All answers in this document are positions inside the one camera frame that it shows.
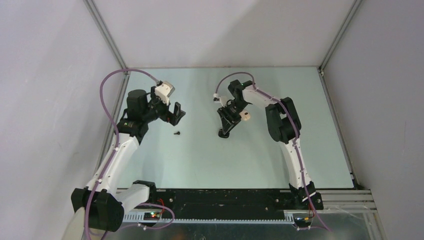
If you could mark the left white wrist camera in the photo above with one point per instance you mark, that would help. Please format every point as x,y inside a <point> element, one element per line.
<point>164,91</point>

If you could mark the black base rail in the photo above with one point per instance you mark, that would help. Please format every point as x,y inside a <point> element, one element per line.
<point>231,204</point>

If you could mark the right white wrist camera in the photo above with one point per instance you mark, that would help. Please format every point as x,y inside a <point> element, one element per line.
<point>221,99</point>

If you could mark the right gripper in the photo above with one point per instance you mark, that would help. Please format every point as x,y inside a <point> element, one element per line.
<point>228,123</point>

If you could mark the aluminium frame post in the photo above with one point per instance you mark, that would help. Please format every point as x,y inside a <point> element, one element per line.
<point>340,33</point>
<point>105,32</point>

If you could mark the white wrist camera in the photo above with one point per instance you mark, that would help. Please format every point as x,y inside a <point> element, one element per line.
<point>164,91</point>
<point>221,99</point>

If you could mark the white earbud charging case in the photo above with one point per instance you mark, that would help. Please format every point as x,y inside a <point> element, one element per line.
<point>244,115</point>

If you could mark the left aluminium frame post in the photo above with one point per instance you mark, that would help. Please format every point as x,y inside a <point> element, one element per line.
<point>105,32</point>

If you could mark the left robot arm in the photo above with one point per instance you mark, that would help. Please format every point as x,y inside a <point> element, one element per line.
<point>104,207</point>

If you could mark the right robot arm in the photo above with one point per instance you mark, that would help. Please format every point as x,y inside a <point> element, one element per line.
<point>283,125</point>

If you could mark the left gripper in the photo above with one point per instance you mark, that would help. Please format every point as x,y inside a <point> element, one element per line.
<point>172,118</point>

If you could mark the right aluminium frame post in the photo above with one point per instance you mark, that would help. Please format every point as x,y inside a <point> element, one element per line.
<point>340,33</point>

